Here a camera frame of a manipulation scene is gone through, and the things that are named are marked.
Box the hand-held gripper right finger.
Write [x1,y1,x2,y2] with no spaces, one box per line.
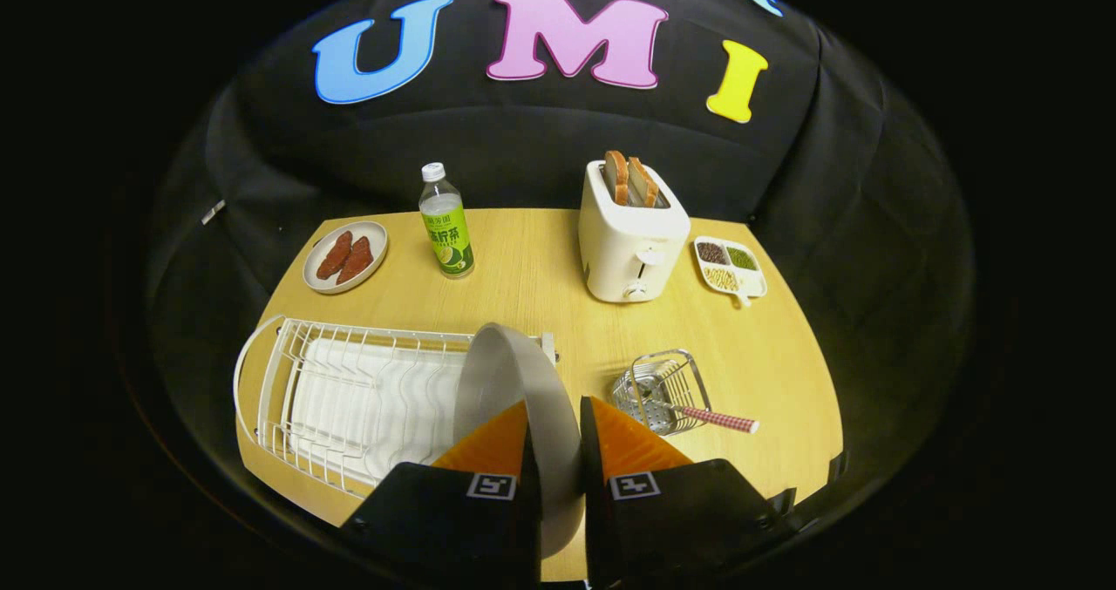
[580,396,799,589]

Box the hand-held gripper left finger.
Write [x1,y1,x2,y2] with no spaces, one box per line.
[340,400,543,587]

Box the silver wire basket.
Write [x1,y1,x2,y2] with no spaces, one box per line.
[610,349,713,437]

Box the white round plate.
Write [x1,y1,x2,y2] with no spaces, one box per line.
[453,322,583,560]

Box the spoon with red checked handle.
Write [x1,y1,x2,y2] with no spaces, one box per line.
[636,379,760,435]

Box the white wire dish rack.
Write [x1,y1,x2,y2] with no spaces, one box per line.
[233,315,559,499]

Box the white divided dish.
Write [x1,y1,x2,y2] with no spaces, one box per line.
[693,236,769,308]

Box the small grey round dish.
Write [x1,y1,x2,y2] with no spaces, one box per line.
[303,221,390,295]

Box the white ribbed drain tray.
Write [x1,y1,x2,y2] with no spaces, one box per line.
[288,337,472,486]

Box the white toaster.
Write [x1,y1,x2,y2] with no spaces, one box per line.
[578,159,691,304]

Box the green label drink bottle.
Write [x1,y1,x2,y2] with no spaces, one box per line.
[418,162,476,279]

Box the red meat piece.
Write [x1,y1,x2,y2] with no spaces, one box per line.
[337,236,375,285]
[316,231,354,281]

